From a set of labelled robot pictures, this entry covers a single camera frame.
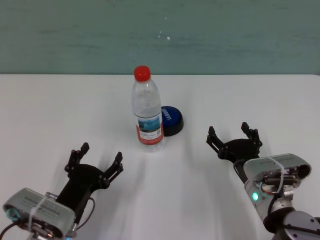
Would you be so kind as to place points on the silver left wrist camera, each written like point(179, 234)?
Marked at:
point(55, 212)

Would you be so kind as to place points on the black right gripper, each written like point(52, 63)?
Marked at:
point(240, 150)

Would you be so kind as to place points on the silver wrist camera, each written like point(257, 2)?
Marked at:
point(55, 212)
point(292, 161)

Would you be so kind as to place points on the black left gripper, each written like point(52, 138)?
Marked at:
point(82, 182)

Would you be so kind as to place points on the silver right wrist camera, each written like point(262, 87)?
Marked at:
point(292, 161)

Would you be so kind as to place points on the white zip tie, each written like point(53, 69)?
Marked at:
point(280, 170)
point(37, 208)

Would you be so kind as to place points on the blue push button black base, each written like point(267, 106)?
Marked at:
point(172, 120)

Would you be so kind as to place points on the clear water bottle red cap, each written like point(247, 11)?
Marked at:
point(146, 110)

